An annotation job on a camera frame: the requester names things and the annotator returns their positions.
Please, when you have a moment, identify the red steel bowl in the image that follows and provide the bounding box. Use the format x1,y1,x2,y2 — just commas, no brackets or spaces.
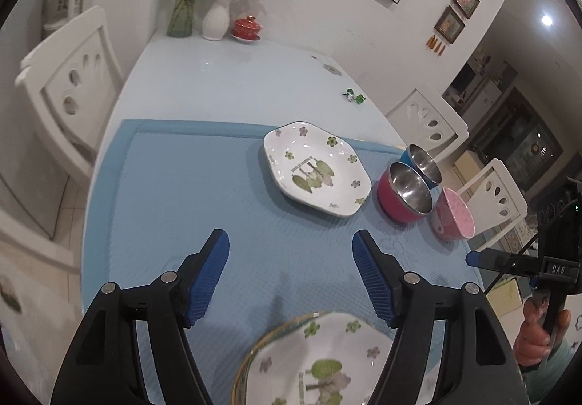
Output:
377,162,433,224

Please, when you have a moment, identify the white chair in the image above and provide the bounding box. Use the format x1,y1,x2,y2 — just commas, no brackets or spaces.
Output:
457,159,528,252
386,89,470,163
15,6,124,189

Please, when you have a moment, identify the gold rimmed blue plate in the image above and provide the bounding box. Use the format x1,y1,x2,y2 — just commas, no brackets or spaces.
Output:
230,310,397,405

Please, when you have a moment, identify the pink cartoon bowl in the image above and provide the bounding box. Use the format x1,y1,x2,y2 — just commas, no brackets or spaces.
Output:
430,187,475,241

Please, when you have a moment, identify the light blue table mat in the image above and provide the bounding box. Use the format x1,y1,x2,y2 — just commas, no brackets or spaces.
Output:
81,120,481,404

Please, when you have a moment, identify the black cable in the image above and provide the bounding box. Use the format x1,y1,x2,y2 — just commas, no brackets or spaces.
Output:
483,199,579,297

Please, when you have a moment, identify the white chair far left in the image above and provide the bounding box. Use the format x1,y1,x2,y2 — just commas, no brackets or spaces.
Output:
15,6,124,189

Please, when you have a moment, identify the floral octagonal plate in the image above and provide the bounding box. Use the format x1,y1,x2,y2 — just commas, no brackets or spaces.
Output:
262,121,372,218
240,312,396,405

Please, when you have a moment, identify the blue steel bowl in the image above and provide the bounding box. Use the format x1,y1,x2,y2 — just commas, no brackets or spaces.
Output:
400,144,442,189

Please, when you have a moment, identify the small green toy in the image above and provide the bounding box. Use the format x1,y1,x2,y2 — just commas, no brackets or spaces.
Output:
342,89,366,104

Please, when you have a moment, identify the white chair far right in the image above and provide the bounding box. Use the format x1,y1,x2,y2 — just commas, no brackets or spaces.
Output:
386,89,470,163

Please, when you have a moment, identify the small framed picture lower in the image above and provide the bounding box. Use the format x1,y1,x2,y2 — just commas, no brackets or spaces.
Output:
434,6,466,44

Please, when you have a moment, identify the right hand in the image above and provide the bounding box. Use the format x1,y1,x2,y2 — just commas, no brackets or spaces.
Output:
513,298,571,368

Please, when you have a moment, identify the white chair near right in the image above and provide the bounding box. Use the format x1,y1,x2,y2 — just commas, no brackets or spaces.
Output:
457,159,528,252

